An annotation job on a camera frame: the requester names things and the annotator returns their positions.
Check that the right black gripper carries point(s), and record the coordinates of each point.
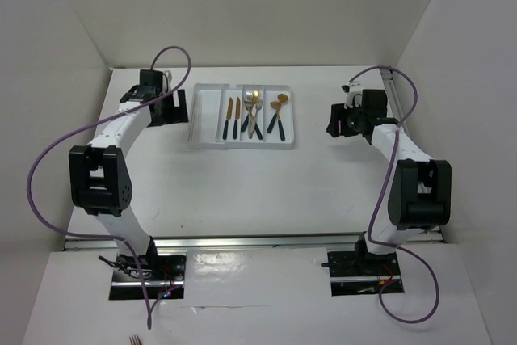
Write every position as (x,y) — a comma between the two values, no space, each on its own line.
(339,113)

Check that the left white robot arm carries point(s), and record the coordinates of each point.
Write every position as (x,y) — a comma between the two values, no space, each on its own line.
(99,178)

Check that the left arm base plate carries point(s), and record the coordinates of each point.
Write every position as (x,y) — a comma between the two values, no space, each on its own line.
(166,280)

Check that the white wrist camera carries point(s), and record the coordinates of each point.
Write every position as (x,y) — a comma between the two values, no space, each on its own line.
(167,79)
(353,92)

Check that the white divided cutlery tray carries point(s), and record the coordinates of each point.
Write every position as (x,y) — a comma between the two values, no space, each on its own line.
(214,102)

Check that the fork tines at bottom edge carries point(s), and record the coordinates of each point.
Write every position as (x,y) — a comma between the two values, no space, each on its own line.
(135,340)

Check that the gold fork green handle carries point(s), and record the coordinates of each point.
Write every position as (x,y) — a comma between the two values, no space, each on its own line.
(247,114)
(253,104)

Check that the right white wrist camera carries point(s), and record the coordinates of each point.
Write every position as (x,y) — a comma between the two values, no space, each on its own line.
(353,92)

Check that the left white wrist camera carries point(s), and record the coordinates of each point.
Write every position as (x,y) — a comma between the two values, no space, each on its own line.
(167,79)

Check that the gold knife green handle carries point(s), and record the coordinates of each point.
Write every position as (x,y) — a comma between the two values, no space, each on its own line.
(227,118)
(236,118)

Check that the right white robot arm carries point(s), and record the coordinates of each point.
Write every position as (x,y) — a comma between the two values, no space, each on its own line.
(416,193)

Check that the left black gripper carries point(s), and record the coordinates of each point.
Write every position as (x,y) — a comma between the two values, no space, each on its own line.
(177,115)

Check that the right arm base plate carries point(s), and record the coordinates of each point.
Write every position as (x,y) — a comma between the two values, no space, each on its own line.
(351,275)

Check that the gold spoon green handle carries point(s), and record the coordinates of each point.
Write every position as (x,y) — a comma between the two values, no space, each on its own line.
(275,105)
(283,99)

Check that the silver fork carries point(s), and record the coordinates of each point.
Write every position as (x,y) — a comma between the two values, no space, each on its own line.
(258,106)
(251,118)

